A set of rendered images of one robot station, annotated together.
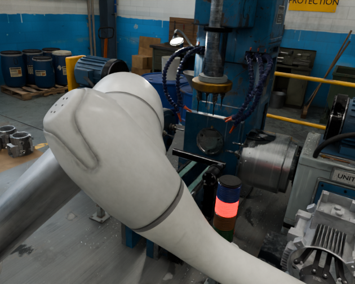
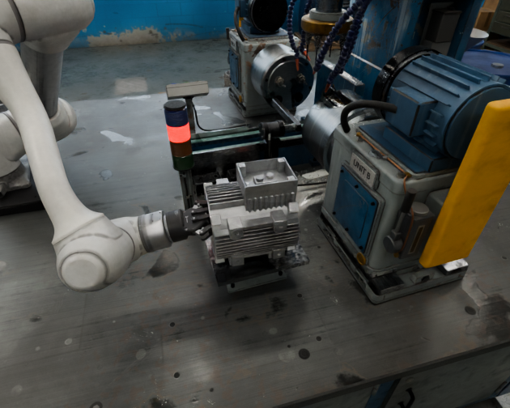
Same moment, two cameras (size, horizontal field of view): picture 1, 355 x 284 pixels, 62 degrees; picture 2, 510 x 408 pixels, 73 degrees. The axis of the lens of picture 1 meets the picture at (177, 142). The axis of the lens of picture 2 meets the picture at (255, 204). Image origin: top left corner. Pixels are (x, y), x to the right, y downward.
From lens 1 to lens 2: 0.93 m
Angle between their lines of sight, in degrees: 41
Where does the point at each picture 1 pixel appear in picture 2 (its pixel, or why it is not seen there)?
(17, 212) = not seen: hidden behind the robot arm
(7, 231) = not seen: hidden behind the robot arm
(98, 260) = (156, 166)
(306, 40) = not seen: outside the picture
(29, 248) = (131, 142)
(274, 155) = (329, 124)
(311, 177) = (340, 159)
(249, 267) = (25, 123)
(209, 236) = (10, 91)
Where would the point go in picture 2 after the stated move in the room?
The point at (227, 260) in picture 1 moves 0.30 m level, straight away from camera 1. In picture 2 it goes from (18, 112) to (159, 86)
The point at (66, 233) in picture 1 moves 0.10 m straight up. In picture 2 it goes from (160, 143) to (156, 123)
